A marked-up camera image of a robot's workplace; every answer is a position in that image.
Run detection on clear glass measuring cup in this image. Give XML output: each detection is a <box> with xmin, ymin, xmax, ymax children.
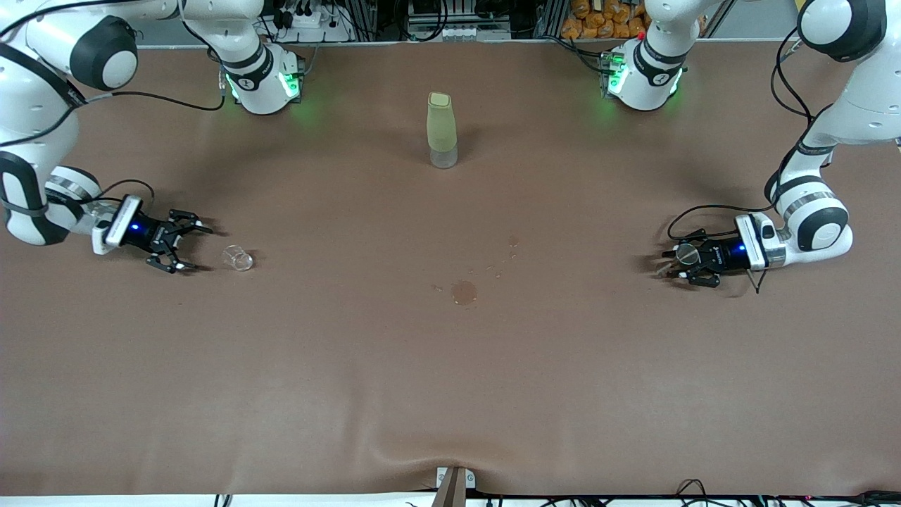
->
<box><xmin>222</xmin><ymin>244</ymin><xmax>255</xmax><ymax>273</ymax></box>

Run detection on white power strip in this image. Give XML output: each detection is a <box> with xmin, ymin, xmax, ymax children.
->
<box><xmin>278</xmin><ymin>0</ymin><xmax>353</xmax><ymax>43</ymax></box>

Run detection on orange snack bags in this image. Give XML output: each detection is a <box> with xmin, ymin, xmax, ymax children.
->
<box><xmin>561</xmin><ymin>0</ymin><xmax>652</xmax><ymax>40</ymax></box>

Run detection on frosted olive bottle clear base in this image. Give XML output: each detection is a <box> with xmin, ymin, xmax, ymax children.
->
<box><xmin>427</xmin><ymin>92</ymin><xmax>459</xmax><ymax>170</ymax></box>

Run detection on brown table cover mat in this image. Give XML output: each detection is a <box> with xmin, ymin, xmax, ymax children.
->
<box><xmin>0</xmin><ymin>39</ymin><xmax>901</xmax><ymax>497</ymax></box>

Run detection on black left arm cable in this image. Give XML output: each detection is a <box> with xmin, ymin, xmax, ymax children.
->
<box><xmin>666</xmin><ymin>28</ymin><xmax>817</xmax><ymax>294</ymax></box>

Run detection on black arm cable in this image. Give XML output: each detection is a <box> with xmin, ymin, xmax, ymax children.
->
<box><xmin>0</xmin><ymin>0</ymin><xmax>227</xmax><ymax>212</ymax></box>
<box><xmin>666</xmin><ymin>28</ymin><xmax>817</xmax><ymax>294</ymax></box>

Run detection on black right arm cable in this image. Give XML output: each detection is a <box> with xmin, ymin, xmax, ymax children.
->
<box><xmin>0</xmin><ymin>0</ymin><xmax>227</xmax><ymax>212</ymax></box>

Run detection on black floor cables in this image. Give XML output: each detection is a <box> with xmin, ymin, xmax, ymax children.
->
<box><xmin>465</xmin><ymin>479</ymin><xmax>901</xmax><ymax>507</ymax></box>

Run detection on metal table edge bracket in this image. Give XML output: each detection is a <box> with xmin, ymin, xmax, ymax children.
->
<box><xmin>435</xmin><ymin>466</ymin><xmax>477</xmax><ymax>507</ymax></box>

